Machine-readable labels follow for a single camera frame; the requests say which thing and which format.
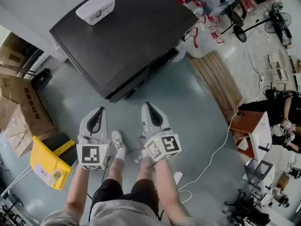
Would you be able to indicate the black metal rods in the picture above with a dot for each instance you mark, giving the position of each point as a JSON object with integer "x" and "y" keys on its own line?
{"x": 18, "y": 68}

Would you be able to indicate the light wooden rack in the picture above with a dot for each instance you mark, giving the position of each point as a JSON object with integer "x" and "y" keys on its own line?
{"x": 281, "y": 55}

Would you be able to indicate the small black box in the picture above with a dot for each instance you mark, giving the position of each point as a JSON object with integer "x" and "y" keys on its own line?
{"x": 42, "y": 79}

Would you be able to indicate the black bin with yellow lid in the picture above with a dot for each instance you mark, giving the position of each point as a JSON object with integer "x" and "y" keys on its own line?
{"x": 44, "y": 159}

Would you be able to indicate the person's black shorts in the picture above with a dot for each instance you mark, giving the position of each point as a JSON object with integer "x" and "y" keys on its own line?
{"x": 110, "y": 189}

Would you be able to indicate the grey metal pole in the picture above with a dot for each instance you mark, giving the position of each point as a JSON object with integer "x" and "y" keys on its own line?
{"x": 18, "y": 179}

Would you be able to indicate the person's grey t-shirt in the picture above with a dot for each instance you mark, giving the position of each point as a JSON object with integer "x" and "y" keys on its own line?
{"x": 122, "y": 213}

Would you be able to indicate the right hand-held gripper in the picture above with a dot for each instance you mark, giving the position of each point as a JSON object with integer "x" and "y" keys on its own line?
{"x": 164, "y": 146}

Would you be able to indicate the white power strip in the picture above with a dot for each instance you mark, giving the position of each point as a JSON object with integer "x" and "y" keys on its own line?
{"x": 178, "y": 177}

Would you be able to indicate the black office chair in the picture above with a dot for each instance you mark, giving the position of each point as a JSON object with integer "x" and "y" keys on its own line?
{"x": 249, "y": 211}

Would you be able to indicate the person's left leg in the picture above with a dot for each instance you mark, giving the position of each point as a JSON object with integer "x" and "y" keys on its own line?
{"x": 115, "y": 171}

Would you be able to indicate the black floor fan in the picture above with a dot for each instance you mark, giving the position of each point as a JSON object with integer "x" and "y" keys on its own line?
{"x": 278, "y": 22}

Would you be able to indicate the printed brown cardboard box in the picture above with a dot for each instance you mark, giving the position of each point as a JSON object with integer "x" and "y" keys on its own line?
{"x": 30, "y": 102}

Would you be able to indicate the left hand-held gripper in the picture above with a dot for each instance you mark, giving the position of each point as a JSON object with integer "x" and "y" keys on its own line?
{"x": 90, "y": 154}

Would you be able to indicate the red-brown and white table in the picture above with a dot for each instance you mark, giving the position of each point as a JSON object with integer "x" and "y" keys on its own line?
{"x": 244, "y": 123}

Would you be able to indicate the wooden slat board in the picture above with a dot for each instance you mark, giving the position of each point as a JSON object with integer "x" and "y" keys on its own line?
{"x": 216, "y": 79}

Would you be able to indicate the person's left white shoe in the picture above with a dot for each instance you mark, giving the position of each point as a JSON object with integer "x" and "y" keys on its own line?
{"x": 118, "y": 140}

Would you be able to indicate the person's left white sock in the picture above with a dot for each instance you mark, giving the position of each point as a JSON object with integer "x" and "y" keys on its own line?
{"x": 120, "y": 154}

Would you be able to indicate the person's left forearm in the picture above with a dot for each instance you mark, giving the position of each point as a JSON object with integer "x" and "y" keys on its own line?
{"x": 77, "y": 192}

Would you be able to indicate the glass partition panel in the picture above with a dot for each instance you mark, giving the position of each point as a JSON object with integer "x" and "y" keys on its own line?
{"x": 21, "y": 53}

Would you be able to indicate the clear bags with red ties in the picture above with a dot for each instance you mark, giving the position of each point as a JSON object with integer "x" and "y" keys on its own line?
{"x": 202, "y": 32}

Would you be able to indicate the white stool with black frame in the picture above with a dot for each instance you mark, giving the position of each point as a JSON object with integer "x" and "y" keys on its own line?
{"x": 269, "y": 171}

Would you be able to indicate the plain brown cardboard box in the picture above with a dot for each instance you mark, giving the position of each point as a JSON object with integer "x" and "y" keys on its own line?
{"x": 20, "y": 135}
{"x": 7, "y": 112}

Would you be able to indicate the white lidded plastic box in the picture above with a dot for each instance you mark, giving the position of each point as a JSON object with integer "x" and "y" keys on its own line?
{"x": 96, "y": 7}

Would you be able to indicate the person's right forearm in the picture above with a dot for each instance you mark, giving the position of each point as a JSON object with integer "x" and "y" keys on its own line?
{"x": 169, "y": 187}

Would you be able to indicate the clear plastic cup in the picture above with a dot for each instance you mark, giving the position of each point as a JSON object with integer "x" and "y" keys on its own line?
{"x": 57, "y": 175}

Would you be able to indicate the black round stool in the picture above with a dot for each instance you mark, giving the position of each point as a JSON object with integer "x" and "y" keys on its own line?
{"x": 237, "y": 20}

